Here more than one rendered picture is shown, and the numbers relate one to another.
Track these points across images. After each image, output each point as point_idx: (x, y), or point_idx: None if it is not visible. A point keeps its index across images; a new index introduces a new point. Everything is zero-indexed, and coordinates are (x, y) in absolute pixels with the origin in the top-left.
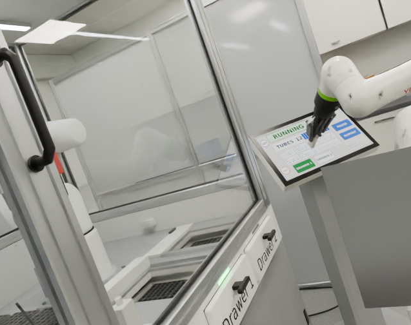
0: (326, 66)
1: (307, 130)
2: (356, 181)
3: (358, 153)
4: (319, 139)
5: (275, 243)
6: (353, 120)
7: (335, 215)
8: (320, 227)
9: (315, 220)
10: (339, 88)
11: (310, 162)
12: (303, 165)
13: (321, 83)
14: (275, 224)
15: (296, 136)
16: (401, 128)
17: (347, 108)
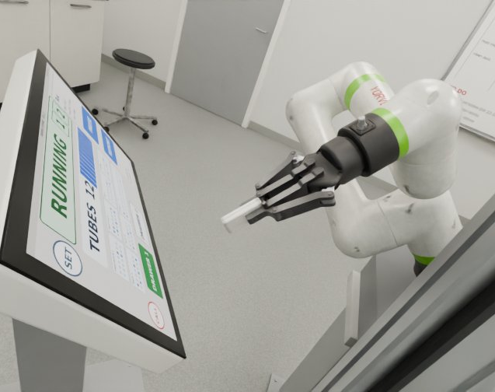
0: (460, 105)
1: (296, 208)
2: None
3: (140, 190)
4: (105, 178)
5: None
6: (87, 108)
7: None
8: (64, 366)
9: (48, 362)
10: (452, 156)
11: (144, 252)
12: (149, 269)
13: (427, 132)
14: None
15: (81, 183)
16: (451, 216)
17: (444, 191)
